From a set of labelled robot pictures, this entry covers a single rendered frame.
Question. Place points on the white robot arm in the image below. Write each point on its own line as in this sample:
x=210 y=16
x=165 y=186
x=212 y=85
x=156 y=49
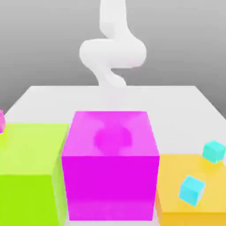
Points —
x=113 y=53

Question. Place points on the small turquoise cube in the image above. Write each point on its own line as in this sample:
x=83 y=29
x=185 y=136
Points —
x=213 y=151

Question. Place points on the small cyan cube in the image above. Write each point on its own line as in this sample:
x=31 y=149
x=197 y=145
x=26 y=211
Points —
x=191 y=190

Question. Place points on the small pink cube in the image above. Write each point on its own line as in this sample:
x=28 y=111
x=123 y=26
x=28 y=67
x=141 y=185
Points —
x=1 y=121

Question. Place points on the large magenta box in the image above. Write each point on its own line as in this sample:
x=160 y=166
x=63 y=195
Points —
x=110 y=176

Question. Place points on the large orange box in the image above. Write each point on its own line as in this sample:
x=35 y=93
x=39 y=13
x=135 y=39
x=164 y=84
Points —
x=176 y=169

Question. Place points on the large lime green box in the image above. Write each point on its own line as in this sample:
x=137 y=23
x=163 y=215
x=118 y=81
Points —
x=26 y=167

